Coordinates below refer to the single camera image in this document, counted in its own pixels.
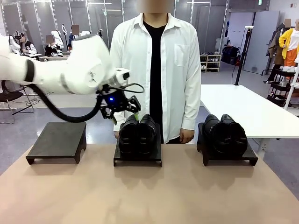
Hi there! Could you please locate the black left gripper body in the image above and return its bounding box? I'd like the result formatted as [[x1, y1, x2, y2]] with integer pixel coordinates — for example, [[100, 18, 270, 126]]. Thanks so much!
[[97, 81, 129, 118]]

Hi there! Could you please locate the person's left forearm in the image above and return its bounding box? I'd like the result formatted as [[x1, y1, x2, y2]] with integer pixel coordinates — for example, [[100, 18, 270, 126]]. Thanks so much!
[[181, 79, 202, 131]]

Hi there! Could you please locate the person's right forearm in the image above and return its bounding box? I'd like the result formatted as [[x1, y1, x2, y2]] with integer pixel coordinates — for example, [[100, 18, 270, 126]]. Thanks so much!
[[112, 112, 128, 133]]

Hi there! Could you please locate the black shoe stand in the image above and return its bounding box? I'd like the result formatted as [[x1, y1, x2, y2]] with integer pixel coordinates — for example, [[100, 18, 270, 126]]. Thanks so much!
[[196, 122, 259, 167], [25, 121, 87, 165], [113, 123, 162, 167]]

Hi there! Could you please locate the person in white shirt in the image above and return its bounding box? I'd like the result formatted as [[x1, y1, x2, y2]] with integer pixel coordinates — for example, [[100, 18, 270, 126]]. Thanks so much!
[[109, 13, 202, 144]]

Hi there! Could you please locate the person in blue jacket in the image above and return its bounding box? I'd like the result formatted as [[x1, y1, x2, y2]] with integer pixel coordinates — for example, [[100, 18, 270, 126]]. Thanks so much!
[[68, 24, 81, 51]]

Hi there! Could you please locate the seated person in black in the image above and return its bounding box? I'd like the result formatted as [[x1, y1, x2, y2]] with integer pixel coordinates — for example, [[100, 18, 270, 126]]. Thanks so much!
[[44, 35, 59, 56]]

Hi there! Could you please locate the person in varsity jacket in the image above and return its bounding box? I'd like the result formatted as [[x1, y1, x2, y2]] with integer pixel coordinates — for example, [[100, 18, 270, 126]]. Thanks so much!
[[14, 31, 38, 59]]

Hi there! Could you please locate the person in yellow cardigan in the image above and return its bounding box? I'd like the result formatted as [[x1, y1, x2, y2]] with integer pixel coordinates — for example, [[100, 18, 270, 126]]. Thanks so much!
[[278, 18, 299, 68]]

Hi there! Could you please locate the person's left hand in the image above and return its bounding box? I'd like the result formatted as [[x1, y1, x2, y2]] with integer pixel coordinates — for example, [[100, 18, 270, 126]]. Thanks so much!
[[179, 129, 195, 144]]

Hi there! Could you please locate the white background desk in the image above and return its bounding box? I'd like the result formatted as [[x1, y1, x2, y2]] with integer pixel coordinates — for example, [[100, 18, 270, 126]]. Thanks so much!
[[39, 54, 71, 62]]

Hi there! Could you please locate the wooden shoe rack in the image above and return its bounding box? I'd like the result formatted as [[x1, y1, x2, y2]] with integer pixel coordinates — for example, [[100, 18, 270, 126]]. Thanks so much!
[[199, 54, 222, 72]]

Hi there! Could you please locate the black office chair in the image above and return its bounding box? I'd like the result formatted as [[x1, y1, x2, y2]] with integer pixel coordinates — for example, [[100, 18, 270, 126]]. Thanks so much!
[[0, 80, 35, 116]]

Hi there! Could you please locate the black bags pile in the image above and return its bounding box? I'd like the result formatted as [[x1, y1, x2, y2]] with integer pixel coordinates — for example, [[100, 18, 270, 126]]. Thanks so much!
[[221, 45, 241, 65]]

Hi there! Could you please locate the large white table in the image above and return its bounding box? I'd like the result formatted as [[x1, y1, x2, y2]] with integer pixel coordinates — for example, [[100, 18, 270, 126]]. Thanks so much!
[[200, 84, 299, 161]]

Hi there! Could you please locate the black tripod pole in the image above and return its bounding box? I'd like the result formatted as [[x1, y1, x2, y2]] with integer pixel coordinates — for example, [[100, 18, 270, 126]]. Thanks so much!
[[235, 26, 254, 86]]

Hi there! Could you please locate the black utility cart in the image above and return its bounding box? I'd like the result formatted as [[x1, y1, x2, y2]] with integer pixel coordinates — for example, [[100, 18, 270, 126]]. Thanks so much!
[[267, 67, 299, 108]]

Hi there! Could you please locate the coat rack with coats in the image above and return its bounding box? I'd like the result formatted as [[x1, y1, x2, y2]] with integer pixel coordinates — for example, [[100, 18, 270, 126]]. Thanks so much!
[[266, 23, 286, 82]]

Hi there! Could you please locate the white slanted pole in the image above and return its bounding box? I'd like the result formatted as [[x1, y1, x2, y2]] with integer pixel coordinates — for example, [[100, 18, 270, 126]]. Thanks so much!
[[284, 66, 299, 110]]

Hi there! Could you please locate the thin black camera cable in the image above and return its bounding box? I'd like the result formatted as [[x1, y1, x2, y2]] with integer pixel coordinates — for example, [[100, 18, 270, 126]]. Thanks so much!
[[106, 82, 145, 94]]

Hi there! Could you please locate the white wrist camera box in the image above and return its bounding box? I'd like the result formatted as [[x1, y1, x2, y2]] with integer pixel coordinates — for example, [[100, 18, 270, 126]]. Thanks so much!
[[114, 68, 131, 85]]

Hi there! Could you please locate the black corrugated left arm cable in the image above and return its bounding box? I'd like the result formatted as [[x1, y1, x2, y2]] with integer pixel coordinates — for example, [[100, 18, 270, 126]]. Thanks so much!
[[29, 83, 105, 123]]

